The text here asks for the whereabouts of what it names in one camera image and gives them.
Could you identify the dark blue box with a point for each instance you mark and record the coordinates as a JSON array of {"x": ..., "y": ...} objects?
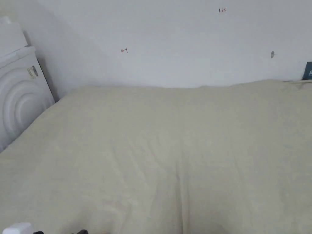
[{"x": 307, "y": 71}]

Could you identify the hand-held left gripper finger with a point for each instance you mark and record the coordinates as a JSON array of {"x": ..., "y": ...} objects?
[{"x": 81, "y": 231}]

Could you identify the bed with beige sheet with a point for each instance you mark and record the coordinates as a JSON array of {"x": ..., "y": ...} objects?
[{"x": 151, "y": 151}]

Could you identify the white washing machine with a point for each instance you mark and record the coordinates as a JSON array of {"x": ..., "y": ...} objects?
[{"x": 18, "y": 97}]

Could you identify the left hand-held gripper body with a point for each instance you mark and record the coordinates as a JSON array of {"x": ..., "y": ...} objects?
[{"x": 18, "y": 228}]

